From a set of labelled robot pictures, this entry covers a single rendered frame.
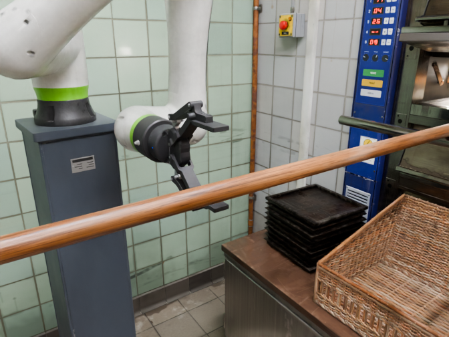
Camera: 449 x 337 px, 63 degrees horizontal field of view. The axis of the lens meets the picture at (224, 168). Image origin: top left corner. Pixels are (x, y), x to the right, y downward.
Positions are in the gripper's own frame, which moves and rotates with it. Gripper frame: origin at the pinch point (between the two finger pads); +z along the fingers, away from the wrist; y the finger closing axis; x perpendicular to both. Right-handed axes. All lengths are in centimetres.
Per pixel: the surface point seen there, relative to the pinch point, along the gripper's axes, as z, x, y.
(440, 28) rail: -12, -86, -23
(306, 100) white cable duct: -74, -98, 7
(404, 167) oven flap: -21, -96, 25
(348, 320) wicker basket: -5, -50, 60
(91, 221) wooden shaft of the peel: 7.1, 22.2, 0.1
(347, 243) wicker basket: -19, -64, 44
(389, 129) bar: -9, -63, 3
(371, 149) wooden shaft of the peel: 7.3, -30.3, -0.1
